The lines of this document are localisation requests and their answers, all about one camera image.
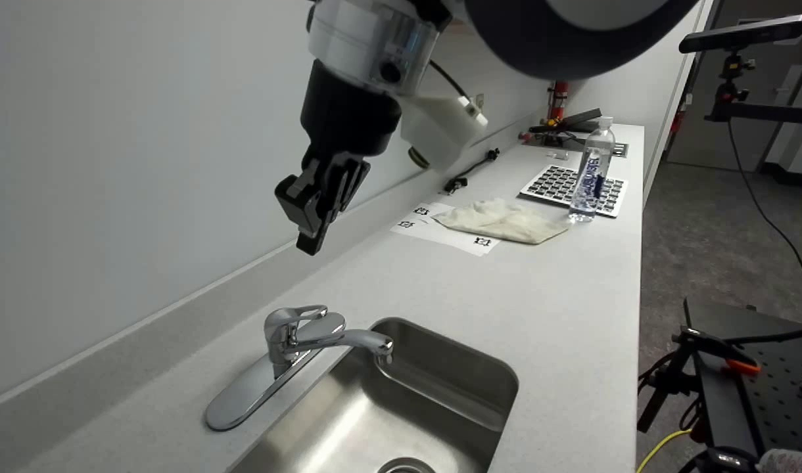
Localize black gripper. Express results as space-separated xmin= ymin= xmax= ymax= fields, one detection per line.
xmin=270 ymin=59 xmax=404 ymax=258

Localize chrome sink faucet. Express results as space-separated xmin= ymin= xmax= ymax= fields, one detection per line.
xmin=202 ymin=303 xmax=396 ymax=433

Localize white paper with markers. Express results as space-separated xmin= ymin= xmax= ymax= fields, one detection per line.
xmin=391 ymin=203 xmax=499 ymax=258

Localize white crumpled cloth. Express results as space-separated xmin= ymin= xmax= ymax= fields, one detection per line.
xmin=434 ymin=198 xmax=571 ymax=247

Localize black white calibration board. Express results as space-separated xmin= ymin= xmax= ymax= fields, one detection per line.
xmin=517 ymin=164 xmax=628 ymax=220

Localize stainless steel sink basin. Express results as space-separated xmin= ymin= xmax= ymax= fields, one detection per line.
xmin=227 ymin=316 xmax=520 ymax=473

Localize red bottle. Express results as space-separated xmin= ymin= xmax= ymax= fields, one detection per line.
xmin=543 ymin=78 xmax=571 ymax=126

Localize pile of hand tools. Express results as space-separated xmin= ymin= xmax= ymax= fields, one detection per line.
xmin=514 ymin=106 xmax=630 ymax=160

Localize clear plastic bottle blue label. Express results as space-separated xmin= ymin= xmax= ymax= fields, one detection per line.
xmin=571 ymin=120 xmax=616 ymax=225

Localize black perforated table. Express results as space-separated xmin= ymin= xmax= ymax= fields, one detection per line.
xmin=683 ymin=299 xmax=802 ymax=461

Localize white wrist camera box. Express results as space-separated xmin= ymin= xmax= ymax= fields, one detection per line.
xmin=396 ymin=89 xmax=491 ymax=170

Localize yellow cable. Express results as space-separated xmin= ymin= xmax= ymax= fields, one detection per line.
xmin=633 ymin=425 xmax=691 ymax=473

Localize red handled black clamp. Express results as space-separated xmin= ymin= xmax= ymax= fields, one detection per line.
xmin=675 ymin=327 xmax=763 ymax=379

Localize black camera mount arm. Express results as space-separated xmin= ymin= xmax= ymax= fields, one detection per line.
xmin=702 ymin=49 xmax=802 ymax=126

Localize black cable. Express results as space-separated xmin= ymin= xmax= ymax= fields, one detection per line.
xmin=726 ymin=115 xmax=802 ymax=303

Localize black bar camera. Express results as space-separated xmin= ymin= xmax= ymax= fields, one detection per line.
xmin=675 ymin=11 xmax=802 ymax=56

